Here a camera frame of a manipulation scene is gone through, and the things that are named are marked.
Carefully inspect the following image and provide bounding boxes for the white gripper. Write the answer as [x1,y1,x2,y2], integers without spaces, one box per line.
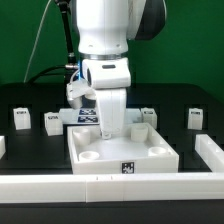
[82,58,131,139]

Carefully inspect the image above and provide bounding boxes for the white square tabletop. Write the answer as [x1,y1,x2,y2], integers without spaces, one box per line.
[67,123,179,174]

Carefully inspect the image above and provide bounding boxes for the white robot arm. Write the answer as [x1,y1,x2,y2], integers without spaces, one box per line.
[67,0,167,139]

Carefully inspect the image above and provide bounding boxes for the white left fence block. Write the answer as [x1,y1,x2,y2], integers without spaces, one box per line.
[0,136,6,159]

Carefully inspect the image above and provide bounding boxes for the white marker base plate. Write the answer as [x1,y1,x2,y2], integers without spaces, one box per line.
[59,108,141,125]

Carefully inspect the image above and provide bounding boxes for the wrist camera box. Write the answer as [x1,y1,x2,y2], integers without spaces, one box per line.
[66,79,96,109]

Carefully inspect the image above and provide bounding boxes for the black cable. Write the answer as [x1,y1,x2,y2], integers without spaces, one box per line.
[27,64,80,84]

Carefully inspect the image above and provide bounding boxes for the white front fence wall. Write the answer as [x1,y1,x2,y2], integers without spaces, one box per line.
[0,173,224,203]

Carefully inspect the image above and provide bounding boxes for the white thin cable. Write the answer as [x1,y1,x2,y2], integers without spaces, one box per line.
[23,0,53,84]

